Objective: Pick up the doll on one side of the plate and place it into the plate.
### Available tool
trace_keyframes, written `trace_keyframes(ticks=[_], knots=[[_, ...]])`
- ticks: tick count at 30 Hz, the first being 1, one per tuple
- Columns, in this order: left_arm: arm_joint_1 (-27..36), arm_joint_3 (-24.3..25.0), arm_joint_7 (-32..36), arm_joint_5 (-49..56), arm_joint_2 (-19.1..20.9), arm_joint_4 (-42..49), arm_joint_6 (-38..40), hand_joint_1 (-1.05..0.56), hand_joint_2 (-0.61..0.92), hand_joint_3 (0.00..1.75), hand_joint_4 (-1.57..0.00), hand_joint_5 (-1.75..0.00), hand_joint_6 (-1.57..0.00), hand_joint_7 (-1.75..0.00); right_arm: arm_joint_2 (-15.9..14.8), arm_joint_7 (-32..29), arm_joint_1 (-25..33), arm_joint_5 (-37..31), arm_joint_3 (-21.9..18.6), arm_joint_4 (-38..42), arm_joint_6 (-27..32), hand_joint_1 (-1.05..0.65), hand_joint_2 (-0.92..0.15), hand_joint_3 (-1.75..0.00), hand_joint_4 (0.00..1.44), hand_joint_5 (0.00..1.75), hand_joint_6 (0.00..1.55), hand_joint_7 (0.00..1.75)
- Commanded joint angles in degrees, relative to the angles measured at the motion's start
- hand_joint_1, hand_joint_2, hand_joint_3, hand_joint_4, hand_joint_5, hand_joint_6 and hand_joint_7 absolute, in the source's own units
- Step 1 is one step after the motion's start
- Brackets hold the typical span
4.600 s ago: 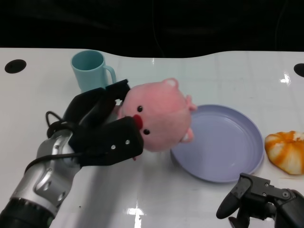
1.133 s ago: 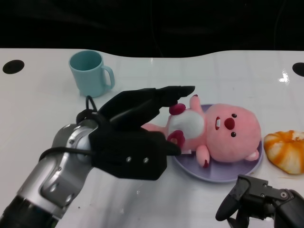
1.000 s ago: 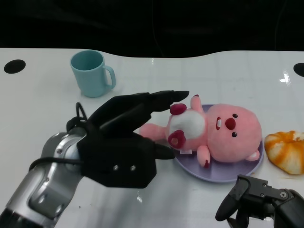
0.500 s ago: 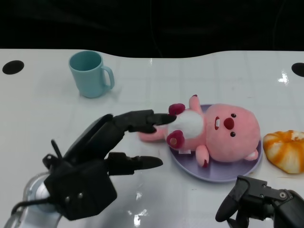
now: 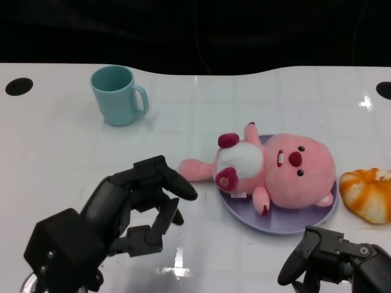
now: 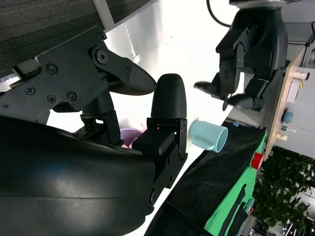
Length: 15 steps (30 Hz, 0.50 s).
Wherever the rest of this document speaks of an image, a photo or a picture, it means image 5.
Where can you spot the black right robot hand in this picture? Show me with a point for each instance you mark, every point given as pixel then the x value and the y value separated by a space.
pixel 330 259

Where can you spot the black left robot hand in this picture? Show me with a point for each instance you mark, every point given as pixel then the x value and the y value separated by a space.
pixel 122 201

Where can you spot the pink plush doll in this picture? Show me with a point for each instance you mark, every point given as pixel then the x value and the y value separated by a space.
pixel 296 180

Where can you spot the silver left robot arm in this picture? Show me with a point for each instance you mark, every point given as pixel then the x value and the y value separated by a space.
pixel 29 284

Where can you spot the purple plastic plate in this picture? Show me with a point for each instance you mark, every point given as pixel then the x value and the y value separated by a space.
pixel 284 221

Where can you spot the orange white bread toy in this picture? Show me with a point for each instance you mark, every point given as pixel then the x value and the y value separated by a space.
pixel 366 195

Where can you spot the teal plastic mug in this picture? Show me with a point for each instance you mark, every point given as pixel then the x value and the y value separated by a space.
pixel 114 103

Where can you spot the black table grommet hole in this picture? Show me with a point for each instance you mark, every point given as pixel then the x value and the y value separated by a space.
pixel 19 87
pixel 384 90

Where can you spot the black backdrop cloth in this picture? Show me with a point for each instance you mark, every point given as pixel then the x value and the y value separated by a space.
pixel 122 30

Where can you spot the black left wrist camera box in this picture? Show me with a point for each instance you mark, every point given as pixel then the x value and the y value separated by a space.
pixel 64 244

